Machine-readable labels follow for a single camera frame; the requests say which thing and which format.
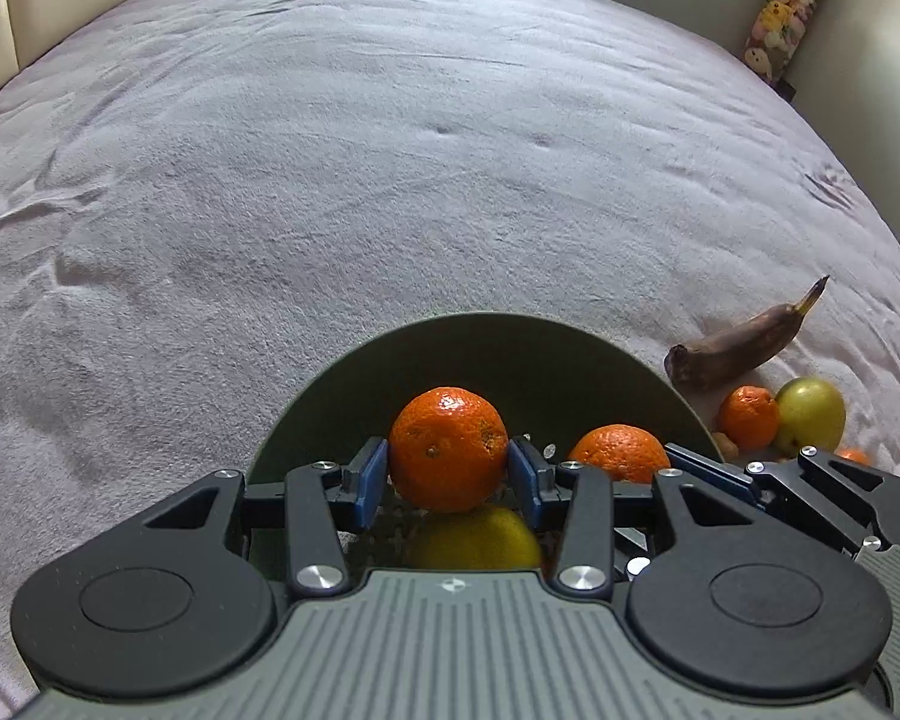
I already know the large mandarin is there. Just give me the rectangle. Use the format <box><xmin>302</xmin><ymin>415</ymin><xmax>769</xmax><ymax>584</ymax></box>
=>
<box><xmin>388</xmin><ymin>386</ymin><xmax>509</xmax><ymax>515</ymax></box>

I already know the hanging plush toy bunch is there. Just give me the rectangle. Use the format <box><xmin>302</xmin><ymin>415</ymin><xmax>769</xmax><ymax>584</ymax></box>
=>
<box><xmin>742</xmin><ymin>0</ymin><xmax>841</xmax><ymax>87</ymax></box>

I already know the grey blanket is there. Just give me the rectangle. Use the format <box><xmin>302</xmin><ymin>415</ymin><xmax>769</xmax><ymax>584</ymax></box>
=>
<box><xmin>0</xmin><ymin>0</ymin><xmax>900</xmax><ymax>720</ymax></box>

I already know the small mandarin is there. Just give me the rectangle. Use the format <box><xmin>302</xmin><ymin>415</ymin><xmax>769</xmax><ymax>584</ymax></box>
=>
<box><xmin>718</xmin><ymin>385</ymin><xmax>782</xmax><ymax>449</ymax></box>

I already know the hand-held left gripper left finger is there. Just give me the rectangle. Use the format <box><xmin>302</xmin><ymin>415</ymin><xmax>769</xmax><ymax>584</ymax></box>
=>
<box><xmin>142</xmin><ymin>437</ymin><xmax>389</xmax><ymax>596</ymax></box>

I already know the yellow citrus fruit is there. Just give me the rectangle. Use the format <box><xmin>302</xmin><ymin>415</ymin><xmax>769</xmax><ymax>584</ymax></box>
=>
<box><xmin>405</xmin><ymin>506</ymin><xmax>545</xmax><ymax>572</ymax></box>

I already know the dark green bowl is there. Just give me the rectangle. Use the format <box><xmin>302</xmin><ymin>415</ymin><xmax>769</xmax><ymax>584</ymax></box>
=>
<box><xmin>246</xmin><ymin>309</ymin><xmax>725</xmax><ymax>575</ymax></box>

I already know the overripe brown banana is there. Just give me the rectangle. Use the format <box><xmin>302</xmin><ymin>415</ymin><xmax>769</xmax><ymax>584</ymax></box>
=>
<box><xmin>664</xmin><ymin>275</ymin><xmax>832</xmax><ymax>396</ymax></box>

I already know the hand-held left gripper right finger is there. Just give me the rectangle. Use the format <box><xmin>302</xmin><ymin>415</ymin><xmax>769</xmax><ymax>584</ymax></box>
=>
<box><xmin>507</xmin><ymin>435</ymin><xmax>752</xmax><ymax>599</ymax></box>

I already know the yellow green apple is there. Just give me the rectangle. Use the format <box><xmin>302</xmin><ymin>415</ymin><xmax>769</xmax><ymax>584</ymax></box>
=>
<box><xmin>774</xmin><ymin>377</ymin><xmax>847</xmax><ymax>455</ymax></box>

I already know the cream padded headboard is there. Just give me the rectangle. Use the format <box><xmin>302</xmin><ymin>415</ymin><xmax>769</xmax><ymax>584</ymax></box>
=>
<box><xmin>0</xmin><ymin>0</ymin><xmax>230</xmax><ymax>113</ymax></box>

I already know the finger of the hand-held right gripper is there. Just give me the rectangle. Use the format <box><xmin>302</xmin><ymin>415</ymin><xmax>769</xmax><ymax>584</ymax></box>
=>
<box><xmin>613</xmin><ymin>529</ymin><xmax>655</xmax><ymax>580</ymax></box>
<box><xmin>664</xmin><ymin>442</ymin><xmax>899</xmax><ymax>554</ymax></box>

